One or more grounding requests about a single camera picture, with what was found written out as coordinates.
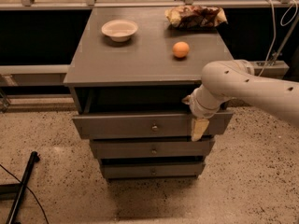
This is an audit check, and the grey drawer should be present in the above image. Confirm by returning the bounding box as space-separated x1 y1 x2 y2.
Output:
100 161 206 179
72 109 235 141
90 138 215 159

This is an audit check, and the grey middle drawer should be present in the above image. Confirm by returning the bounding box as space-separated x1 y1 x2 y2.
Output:
90 138 215 159

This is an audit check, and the grey bottom drawer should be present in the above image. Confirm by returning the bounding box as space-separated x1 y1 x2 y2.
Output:
100 161 206 179

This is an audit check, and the black stand leg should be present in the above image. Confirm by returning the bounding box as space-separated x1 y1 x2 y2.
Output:
0 151 39 224

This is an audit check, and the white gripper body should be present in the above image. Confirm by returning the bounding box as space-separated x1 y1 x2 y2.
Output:
189 85 229 119

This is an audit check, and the black floor cable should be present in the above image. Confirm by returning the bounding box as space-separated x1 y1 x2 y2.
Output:
0 163 50 224

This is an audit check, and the metal railing frame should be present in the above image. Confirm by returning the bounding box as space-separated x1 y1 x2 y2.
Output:
0 0 299 114

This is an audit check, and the grey drawer cabinet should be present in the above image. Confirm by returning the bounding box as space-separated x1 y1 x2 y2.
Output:
64 7 232 166

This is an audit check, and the white hanging cable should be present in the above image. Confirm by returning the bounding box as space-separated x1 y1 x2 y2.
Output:
257 0 299 77

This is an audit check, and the grey top drawer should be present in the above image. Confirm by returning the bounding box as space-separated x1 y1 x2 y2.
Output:
72 109 235 141

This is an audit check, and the orange fruit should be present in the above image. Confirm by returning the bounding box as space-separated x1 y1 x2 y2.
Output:
172 42 190 59

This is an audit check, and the crumpled chip bag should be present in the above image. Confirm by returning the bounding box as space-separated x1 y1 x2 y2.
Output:
164 5 227 29

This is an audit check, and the white bowl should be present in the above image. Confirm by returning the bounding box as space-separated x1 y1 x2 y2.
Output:
101 20 138 42

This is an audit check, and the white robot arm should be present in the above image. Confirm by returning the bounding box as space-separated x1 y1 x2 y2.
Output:
182 60 299 142

